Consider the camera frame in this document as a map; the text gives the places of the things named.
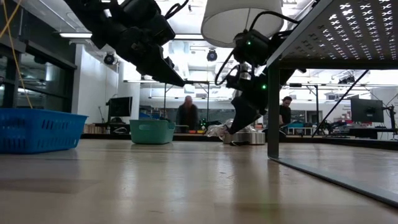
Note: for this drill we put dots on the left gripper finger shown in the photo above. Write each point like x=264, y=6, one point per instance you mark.
x=164, y=71

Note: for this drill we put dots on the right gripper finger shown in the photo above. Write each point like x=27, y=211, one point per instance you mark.
x=244, y=116

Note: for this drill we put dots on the black ceiling camera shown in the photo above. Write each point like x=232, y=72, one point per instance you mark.
x=212, y=55
x=109, y=58

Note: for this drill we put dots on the black aluminium table frame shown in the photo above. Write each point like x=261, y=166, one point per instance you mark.
x=342, y=141

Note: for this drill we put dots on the grey perforated metal stand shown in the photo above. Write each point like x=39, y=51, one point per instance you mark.
x=342, y=37

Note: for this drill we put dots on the person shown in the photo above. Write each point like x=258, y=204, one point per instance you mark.
x=187, y=115
x=284, y=113

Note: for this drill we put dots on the silver table lamp white shade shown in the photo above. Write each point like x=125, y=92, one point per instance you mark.
x=242, y=18

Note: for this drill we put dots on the long ceiling light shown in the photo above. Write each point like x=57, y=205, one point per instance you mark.
x=74, y=35

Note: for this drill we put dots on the black computer monitor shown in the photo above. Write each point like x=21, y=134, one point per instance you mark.
x=367, y=110
x=120, y=106

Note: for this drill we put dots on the blue perforated plastic basket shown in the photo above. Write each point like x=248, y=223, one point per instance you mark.
x=40, y=133

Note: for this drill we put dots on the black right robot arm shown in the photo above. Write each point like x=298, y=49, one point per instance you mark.
x=252, y=49

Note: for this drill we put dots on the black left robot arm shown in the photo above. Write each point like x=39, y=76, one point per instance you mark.
x=93, y=18

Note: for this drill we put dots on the small turquoise plastic bin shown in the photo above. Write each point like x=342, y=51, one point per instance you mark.
x=152, y=132

